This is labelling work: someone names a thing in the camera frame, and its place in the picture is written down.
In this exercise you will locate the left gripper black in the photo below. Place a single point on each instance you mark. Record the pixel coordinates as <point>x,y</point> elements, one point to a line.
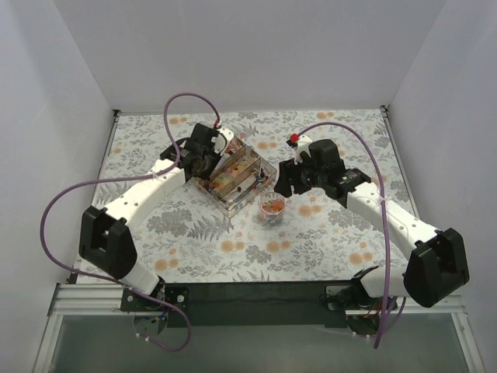
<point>207,168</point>

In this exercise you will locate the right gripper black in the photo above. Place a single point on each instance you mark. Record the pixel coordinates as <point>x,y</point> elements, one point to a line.
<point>290,177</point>

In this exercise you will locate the clear glass jar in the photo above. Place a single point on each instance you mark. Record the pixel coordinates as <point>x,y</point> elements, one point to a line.
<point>271,208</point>

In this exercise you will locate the clear compartment candy box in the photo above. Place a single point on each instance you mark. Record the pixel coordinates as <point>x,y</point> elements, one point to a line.
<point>239,178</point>

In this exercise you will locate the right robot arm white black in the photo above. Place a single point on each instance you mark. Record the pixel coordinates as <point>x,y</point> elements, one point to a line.
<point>437,262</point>

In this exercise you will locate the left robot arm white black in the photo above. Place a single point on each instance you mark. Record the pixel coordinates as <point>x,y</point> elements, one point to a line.
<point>106,237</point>

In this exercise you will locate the floral table mat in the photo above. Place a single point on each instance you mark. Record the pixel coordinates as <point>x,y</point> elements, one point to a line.
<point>188,239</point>

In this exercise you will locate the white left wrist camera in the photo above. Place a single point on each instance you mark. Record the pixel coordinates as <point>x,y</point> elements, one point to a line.
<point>224,138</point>

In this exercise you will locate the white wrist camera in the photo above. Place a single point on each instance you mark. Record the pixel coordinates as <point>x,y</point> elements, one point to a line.
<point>299,144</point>
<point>224,138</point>

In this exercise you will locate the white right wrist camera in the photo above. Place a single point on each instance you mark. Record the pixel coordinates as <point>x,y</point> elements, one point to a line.
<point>299,144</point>

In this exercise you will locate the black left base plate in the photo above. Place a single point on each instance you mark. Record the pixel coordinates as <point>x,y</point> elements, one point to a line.
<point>157,312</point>

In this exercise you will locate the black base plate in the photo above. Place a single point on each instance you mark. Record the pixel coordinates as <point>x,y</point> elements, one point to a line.
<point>362,313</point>
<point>157,312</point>

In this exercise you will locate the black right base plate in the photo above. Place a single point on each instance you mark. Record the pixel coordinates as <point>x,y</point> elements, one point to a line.
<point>362,313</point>

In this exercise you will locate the aluminium frame rail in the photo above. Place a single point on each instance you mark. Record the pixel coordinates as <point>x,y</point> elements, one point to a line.
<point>248,327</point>

